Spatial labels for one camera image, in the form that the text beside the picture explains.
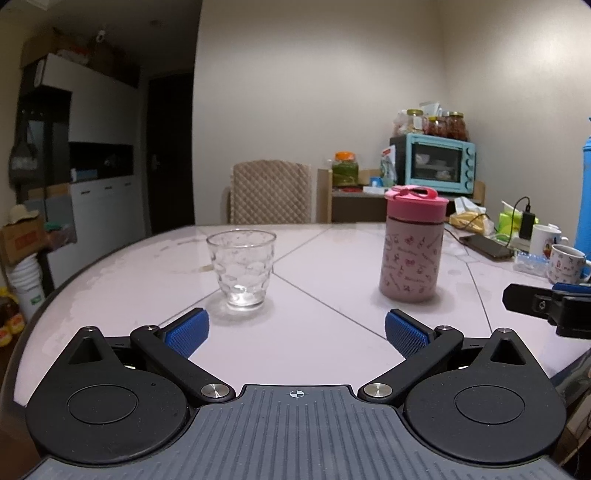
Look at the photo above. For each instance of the yellow tissue box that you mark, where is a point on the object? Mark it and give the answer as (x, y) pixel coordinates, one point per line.
(471, 217)

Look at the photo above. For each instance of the black smartphone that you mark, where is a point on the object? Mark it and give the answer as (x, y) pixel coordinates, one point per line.
(487, 247)

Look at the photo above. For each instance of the pink printed bottle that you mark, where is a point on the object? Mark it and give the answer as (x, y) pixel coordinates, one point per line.
(411, 263)

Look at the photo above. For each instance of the cardboard boxes on cabinet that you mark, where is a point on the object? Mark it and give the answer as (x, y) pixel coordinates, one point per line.
(60, 46)

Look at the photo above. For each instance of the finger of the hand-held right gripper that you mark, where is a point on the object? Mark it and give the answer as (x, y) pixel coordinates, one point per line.
(570, 288)
(521, 300)

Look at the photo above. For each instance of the dark side cabinet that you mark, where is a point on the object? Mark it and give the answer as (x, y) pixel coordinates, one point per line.
(351, 207)

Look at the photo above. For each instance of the clear plastic packet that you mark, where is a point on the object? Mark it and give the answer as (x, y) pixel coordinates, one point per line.
(531, 264)

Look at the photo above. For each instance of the small blue box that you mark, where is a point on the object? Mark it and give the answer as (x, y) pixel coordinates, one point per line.
(376, 182)

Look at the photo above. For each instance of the dark door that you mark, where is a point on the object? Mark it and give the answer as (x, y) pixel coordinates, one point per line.
(171, 157)

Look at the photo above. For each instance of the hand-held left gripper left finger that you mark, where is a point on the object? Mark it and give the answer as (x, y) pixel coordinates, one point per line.
(189, 330)

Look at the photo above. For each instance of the black charger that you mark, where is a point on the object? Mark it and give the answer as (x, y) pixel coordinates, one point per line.
(527, 225)

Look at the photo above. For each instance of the short red pickle jar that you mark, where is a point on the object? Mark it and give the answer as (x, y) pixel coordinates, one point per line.
(437, 127)

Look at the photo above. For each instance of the pale jar with gold lid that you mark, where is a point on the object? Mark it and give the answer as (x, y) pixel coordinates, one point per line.
(415, 122)

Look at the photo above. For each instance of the beige hat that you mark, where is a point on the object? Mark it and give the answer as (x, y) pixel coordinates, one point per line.
(23, 214)

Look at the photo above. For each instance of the blue thermos flask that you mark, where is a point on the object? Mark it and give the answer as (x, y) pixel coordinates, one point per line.
(584, 198)

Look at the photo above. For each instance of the stack of white buckets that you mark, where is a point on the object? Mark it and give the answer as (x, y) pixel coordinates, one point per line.
(27, 288)

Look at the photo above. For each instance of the clear dimpled glass cup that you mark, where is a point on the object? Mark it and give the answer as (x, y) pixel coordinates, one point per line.
(241, 272)

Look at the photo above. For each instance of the green tissue pack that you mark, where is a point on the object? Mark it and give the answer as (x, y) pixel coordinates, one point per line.
(508, 224)

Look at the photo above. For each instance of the white mug with red print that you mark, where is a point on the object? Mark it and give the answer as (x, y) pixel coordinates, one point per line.
(565, 265)

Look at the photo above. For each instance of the flat white box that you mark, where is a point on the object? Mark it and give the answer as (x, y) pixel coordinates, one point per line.
(375, 189)

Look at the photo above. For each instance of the green jar with orange lid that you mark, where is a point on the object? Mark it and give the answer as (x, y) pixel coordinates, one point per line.
(345, 170)

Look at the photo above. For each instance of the teal toaster oven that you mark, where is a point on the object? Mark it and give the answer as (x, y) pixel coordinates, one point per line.
(434, 164)

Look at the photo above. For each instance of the green and white snack bag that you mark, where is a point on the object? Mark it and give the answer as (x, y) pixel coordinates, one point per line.
(388, 166)

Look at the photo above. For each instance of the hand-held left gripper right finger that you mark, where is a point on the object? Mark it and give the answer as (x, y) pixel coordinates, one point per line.
(406, 332)

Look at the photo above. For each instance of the brown cardboard box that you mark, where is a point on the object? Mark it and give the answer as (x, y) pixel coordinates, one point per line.
(21, 242)

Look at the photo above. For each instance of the chair with quilted beige cover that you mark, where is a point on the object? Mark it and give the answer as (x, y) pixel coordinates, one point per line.
(270, 191)

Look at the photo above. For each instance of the white mug with cartoon print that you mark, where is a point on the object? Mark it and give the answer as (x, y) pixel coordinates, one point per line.
(545, 240)

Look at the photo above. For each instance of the grey hanging bag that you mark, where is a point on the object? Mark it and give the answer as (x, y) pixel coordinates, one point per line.
(23, 159)

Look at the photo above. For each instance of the white and black cabinet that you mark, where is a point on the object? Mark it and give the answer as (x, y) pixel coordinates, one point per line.
(101, 120)

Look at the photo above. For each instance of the tall red pickle jar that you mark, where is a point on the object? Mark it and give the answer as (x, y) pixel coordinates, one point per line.
(456, 125)

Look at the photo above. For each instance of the yellow oil bottles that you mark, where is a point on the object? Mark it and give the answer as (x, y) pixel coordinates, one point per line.
(9, 321)

